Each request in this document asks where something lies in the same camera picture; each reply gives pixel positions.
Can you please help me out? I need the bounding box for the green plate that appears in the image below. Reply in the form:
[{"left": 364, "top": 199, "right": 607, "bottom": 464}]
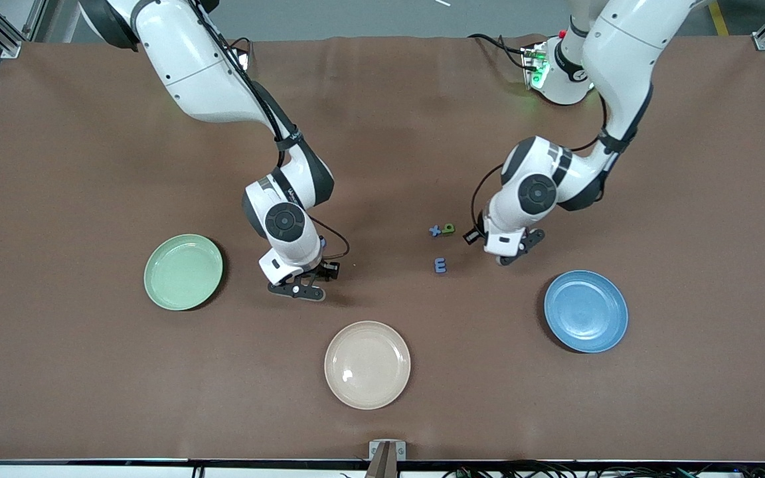
[{"left": 143, "top": 234, "right": 224, "bottom": 311}]

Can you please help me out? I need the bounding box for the beige plate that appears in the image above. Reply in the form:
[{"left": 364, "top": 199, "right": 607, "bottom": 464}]
[{"left": 324, "top": 321, "right": 412, "bottom": 410}]

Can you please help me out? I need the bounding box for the blue plate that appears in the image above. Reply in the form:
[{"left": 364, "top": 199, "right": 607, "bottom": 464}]
[{"left": 543, "top": 270, "right": 629, "bottom": 354}]

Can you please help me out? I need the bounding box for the brown table mat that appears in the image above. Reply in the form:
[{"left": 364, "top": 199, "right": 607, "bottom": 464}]
[{"left": 0, "top": 35, "right": 765, "bottom": 462}]

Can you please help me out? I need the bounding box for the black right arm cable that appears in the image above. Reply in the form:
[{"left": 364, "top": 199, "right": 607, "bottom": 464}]
[{"left": 187, "top": 0, "right": 351, "bottom": 263}]

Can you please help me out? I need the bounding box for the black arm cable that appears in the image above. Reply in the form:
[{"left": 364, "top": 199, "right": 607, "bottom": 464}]
[
  {"left": 187, "top": 0, "right": 351, "bottom": 263},
  {"left": 471, "top": 93, "right": 609, "bottom": 230}
]

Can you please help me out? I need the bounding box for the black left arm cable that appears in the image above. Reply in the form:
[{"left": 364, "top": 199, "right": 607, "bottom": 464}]
[{"left": 471, "top": 93, "right": 609, "bottom": 230}]

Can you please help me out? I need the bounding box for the black left base cable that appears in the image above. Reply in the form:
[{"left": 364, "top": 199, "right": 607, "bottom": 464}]
[{"left": 467, "top": 33, "right": 533, "bottom": 70}]

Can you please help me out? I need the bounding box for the black cable bundle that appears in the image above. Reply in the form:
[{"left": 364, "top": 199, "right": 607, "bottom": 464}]
[{"left": 442, "top": 461, "right": 765, "bottom": 478}]

